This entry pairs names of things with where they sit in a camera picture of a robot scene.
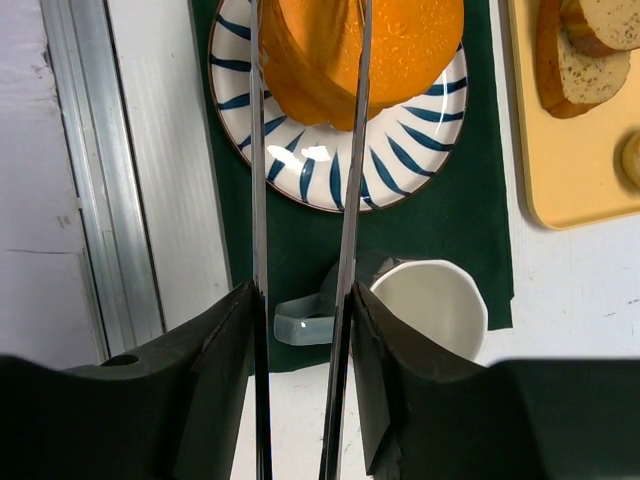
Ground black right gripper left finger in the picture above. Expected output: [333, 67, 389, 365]
[1, 283, 253, 479]

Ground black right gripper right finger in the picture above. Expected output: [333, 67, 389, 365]
[353, 284, 639, 479]

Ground metal kitchen tongs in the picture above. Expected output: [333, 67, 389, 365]
[249, 1, 373, 480]

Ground round orange bread loaf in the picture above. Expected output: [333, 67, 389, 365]
[259, 0, 464, 131]

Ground small round bread roll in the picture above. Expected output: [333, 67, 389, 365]
[620, 132, 640, 188]

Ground seeded bread slice bottom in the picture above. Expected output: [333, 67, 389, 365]
[534, 1, 631, 119]

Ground seeded bread slice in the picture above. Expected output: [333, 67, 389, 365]
[534, 1, 631, 119]
[560, 0, 639, 57]

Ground seeded bread slice top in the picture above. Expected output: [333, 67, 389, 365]
[560, 0, 639, 57]

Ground grey ceramic mug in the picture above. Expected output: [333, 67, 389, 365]
[274, 252, 488, 361]

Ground dark green placemat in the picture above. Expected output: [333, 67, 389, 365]
[191, 1, 514, 373]

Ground blue striped white plate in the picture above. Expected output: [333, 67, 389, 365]
[208, 1, 468, 213]

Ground yellow serving tray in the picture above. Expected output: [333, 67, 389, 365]
[503, 1, 639, 230]

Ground aluminium table front rail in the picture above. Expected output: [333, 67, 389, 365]
[41, 1, 165, 357]

